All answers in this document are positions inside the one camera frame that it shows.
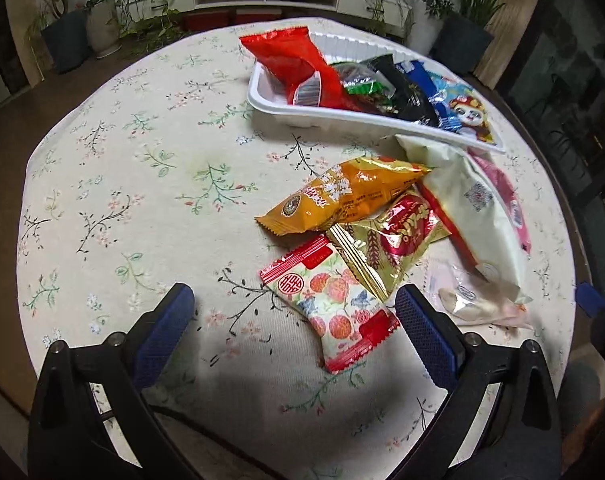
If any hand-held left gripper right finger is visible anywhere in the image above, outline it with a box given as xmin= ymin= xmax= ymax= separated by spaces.
xmin=389 ymin=284 xmax=563 ymax=480

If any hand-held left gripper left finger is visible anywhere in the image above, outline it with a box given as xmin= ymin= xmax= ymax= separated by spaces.
xmin=27 ymin=282 xmax=203 ymax=480

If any clear small snack packet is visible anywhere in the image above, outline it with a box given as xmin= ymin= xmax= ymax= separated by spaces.
xmin=425 ymin=257 xmax=533 ymax=331

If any red gold wheat packet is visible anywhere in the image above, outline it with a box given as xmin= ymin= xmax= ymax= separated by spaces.
xmin=327 ymin=187 xmax=451 ymax=303

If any white lychee print packet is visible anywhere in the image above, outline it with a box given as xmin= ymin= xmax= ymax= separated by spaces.
xmin=259 ymin=235 xmax=401 ymax=375

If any pink snack packet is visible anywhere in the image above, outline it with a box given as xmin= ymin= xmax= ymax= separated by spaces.
xmin=467 ymin=152 xmax=532 ymax=256

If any cream white snack bag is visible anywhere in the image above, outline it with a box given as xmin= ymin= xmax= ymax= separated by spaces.
xmin=395 ymin=134 xmax=533 ymax=307

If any orange snack packet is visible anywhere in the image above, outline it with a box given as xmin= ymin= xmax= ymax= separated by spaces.
xmin=255 ymin=156 xmax=433 ymax=236

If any light blue cartoon snack packet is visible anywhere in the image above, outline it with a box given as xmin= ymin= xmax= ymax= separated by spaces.
xmin=427 ymin=72 xmax=496 ymax=143

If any black snack packet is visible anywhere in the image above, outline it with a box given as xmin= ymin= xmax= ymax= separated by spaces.
xmin=360 ymin=54 xmax=441 ymax=128

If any green snack packet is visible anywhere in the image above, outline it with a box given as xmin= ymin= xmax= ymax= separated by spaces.
xmin=333 ymin=60 xmax=398 ymax=113

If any dark blue snack packet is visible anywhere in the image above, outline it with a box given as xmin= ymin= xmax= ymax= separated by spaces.
xmin=393 ymin=60 xmax=451 ymax=111

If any white plastic tray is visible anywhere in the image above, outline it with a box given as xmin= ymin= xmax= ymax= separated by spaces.
xmin=246 ymin=30 xmax=507 ymax=155

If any large red snack bag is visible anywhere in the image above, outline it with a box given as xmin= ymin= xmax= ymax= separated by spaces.
xmin=239 ymin=27 xmax=357 ymax=111

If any floral tablecloth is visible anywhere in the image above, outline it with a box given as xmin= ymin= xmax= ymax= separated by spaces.
xmin=16 ymin=17 xmax=578 ymax=480

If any glass sliding door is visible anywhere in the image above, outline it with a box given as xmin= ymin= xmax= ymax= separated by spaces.
xmin=503 ymin=0 xmax=605 ymax=283

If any beige curtain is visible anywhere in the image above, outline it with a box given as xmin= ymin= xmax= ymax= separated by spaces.
xmin=475 ymin=0 xmax=551 ymax=92

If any broad-leaf plant in blue pot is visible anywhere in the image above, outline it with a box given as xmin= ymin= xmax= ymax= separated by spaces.
xmin=429 ymin=0 xmax=551 ymax=77

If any leafy tree in blue pot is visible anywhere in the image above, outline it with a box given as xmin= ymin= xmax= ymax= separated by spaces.
xmin=25 ymin=0 xmax=92 ymax=74

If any plant in tall white pot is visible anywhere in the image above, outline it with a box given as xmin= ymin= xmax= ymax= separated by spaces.
xmin=407 ymin=0 xmax=456 ymax=57

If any plant in white ribbed pot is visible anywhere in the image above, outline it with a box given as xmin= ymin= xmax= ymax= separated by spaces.
xmin=85 ymin=0 xmax=124 ymax=59

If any red storage box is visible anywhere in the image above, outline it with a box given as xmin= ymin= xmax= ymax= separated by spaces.
xmin=235 ymin=7 xmax=266 ymax=26
xmin=185 ymin=10 xmax=232 ymax=32

